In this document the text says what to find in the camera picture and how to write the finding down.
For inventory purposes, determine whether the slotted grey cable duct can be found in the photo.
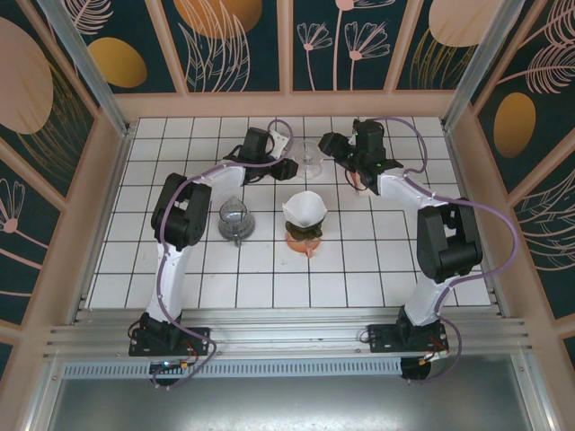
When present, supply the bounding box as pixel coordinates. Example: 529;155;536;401
62;358;405;378

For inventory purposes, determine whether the grey metal base sheet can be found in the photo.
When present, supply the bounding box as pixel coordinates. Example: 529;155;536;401
26;354;552;431

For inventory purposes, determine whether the white paper coffee filter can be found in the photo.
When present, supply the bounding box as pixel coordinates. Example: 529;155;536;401
281;190;328;228

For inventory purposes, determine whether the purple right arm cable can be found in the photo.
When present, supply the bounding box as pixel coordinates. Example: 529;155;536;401
357;116;520;385

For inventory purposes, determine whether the grey transparent coffee dripper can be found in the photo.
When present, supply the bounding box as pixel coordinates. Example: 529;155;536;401
218;196;255;247

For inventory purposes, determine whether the orange white filter pack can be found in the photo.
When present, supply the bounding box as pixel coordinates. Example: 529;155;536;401
352;172;375;199

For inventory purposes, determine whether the olive transparent coffee dripper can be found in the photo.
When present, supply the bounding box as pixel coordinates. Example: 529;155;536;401
287;222;323;242

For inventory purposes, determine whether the clear transparent coffee dripper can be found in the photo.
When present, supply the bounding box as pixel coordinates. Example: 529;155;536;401
291;139;325;180

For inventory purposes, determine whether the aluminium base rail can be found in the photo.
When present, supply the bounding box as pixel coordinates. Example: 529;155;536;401
44;308;534;360

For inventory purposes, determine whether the aluminium frame post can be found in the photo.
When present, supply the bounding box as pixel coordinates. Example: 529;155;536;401
442;0;525;131
38;0;136;138

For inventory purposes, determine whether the orange transparent cup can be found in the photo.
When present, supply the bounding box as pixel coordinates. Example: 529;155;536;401
285;233;323;258

